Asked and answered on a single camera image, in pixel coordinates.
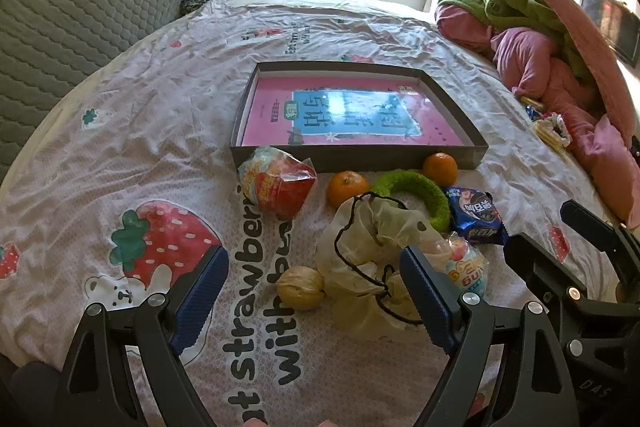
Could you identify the grey cardboard box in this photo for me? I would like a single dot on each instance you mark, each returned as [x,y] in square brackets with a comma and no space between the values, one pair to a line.
[350,159]

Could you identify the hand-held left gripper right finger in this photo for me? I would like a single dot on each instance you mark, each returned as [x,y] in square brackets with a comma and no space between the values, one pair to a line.
[425,297]

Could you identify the blue snack wrapper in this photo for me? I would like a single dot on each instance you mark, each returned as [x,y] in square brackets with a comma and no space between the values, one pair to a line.
[532,110]

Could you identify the pink fuzzy pillow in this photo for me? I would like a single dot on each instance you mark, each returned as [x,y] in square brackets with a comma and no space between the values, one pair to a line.
[590,37]

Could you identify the walnut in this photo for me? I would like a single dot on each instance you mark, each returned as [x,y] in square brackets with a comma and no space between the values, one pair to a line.
[300,288]

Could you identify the pink blue candy packet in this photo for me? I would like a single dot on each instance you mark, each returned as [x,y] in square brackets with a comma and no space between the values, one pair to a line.
[465,267]

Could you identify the blue cookie packet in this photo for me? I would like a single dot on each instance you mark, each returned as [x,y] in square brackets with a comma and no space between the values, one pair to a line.
[475,217]

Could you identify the pink blanket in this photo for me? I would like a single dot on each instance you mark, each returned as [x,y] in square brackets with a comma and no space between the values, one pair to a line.
[525,52]

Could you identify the red snack packet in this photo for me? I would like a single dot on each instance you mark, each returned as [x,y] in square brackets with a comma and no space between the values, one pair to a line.
[280,187]

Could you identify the green blanket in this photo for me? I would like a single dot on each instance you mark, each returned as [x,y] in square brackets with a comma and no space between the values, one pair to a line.
[520,7]

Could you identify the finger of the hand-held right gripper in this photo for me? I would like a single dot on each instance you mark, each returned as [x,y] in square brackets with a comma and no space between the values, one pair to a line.
[600,232]
[545,272]

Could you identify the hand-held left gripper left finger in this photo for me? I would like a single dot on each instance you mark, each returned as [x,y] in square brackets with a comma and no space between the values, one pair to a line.
[200,297]

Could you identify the orange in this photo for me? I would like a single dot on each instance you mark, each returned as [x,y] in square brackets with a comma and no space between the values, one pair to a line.
[440,169]
[348,190]

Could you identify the yellow snack packet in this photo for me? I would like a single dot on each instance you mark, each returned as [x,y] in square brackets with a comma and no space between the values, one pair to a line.
[550,132]

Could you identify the grey quilted headboard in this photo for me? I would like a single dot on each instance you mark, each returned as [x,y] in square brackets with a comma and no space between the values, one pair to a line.
[75,7]

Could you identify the dark blue patterned cloth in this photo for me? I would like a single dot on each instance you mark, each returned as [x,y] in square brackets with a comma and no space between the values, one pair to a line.
[202,3]

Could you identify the black framed wall picture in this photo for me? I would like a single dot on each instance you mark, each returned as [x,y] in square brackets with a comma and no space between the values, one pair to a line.
[610,22]

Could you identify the white black-edged scrunchie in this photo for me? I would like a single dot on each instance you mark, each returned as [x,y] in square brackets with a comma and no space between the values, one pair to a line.
[360,247]

